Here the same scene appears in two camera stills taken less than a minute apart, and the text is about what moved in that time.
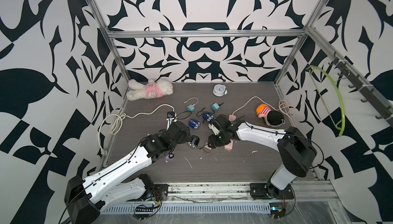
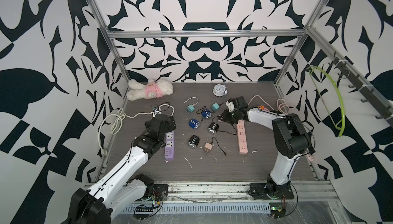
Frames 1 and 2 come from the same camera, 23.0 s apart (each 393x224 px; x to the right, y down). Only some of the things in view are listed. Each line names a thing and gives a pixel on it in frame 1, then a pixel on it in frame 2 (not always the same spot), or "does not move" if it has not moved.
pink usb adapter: (207, 149) does not move
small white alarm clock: (219, 90) does not move
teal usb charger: (190, 108) does not move
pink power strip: (228, 147) → (242, 138)
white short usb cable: (190, 98) does not move
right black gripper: (211, 142) → (225, 117)
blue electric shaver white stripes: (194, 124) does not move
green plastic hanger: (343, 115) does not move
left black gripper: (187, 135) → (170, 121)
